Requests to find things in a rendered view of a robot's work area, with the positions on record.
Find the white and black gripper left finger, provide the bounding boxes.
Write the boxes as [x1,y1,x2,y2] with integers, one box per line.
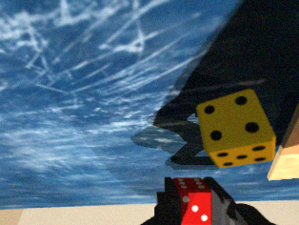
[140,177,182,225]

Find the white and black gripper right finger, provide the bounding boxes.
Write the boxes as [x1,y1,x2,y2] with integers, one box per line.
[203,176,277,225]

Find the yellow die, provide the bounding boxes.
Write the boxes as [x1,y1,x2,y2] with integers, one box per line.
[196,89,276,168]

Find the red die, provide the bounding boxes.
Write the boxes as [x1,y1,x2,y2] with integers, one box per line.
[173,177,212,225]

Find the tan square mat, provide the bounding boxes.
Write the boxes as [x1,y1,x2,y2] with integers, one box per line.
[268,102,299,180]

